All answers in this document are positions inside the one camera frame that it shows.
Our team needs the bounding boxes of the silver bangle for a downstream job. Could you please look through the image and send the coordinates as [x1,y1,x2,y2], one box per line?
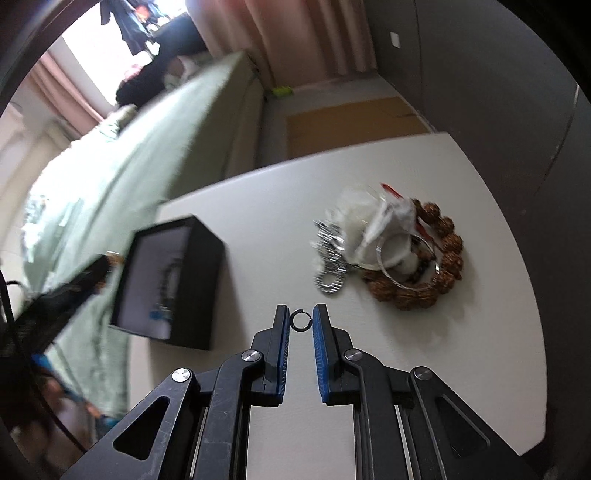
[376,231,440,280]

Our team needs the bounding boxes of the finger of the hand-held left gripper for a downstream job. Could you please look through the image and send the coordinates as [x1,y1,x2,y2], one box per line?
[62,252,124,305]

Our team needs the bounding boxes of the white cloth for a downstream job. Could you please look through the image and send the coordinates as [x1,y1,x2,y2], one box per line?
[163,55,205,89]

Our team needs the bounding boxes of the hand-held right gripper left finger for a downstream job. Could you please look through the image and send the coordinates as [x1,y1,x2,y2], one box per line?
[60,304,293,480]

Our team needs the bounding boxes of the wide pink curtain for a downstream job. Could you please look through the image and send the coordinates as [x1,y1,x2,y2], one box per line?
[185,0,380,92]

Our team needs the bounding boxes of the black cable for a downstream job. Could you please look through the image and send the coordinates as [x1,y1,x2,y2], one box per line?
[0,271,90,455]

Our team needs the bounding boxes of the white plastic bag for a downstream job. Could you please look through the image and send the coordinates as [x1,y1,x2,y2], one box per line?
[323,184,419,273]

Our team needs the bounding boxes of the red string bracelet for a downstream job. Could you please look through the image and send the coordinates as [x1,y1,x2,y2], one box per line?
[381,182,432,241]

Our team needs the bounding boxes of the narrow pink curtain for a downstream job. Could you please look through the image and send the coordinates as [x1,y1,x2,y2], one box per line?
[28,50,108,140]

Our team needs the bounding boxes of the bed with green cover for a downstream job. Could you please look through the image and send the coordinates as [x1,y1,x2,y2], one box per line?
[18,50,259,416]

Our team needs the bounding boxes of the brown bead bracelet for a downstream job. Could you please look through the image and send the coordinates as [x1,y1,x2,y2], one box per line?
[362,198,464,312]

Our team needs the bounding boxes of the hanging clothes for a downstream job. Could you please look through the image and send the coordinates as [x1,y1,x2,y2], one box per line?
[99,0,163,57]

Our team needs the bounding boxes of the beige bed base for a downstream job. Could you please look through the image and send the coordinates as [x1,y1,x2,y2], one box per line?
[221,55,269,180]

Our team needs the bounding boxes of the silver chain bracelet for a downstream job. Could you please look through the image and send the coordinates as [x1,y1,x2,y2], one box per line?
[313,219,352,294]

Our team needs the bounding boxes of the black jewelry box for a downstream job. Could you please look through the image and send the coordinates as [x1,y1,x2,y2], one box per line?
[110,215,226,350]

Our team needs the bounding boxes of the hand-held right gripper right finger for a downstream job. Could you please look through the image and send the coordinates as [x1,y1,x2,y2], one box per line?
[312,303,548,480]

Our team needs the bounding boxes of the dark clothes pile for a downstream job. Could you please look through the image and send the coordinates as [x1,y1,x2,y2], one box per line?
[115,17,209,108]

